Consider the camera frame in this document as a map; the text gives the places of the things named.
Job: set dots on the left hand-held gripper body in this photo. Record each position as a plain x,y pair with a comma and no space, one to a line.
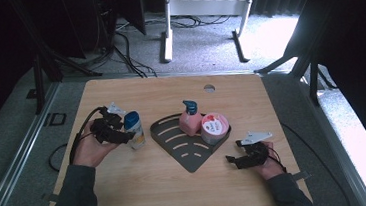
106,129

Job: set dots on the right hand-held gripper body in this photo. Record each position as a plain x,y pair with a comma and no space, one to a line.
254,155

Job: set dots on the white bottle with blue cap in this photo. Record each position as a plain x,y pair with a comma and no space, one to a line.
135,130

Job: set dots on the pink round jar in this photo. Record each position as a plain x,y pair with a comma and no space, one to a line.
215,127

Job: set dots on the black corner shelf tray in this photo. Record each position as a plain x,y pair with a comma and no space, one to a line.
185,153

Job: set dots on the pink pump bottle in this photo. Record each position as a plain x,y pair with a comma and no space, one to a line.
190,124

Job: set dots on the person's right hand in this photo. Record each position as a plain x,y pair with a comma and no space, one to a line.
272,167

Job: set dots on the person's left hand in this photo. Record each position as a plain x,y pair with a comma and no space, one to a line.
90,151

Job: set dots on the grey tape strip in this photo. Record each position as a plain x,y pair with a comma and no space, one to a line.
301,175
50,197

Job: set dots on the black metal stand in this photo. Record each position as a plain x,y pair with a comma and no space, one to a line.
46,58
301,62

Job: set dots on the black rectangular floor bracket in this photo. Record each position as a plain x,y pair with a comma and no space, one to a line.
55,119

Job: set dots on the white desk frame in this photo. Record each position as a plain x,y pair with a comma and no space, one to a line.
207,7

